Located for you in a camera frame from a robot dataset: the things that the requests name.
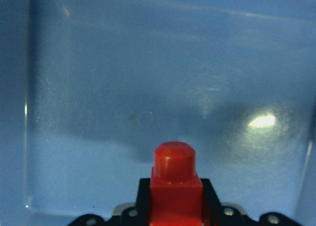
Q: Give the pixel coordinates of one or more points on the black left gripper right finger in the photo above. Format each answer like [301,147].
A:
[216,214]

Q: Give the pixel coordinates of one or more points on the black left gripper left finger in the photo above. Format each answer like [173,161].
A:
[139,214]

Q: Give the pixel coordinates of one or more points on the red block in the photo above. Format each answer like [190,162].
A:
[175,188]

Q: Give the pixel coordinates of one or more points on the blue plastic tray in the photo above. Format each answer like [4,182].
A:
[89,88]

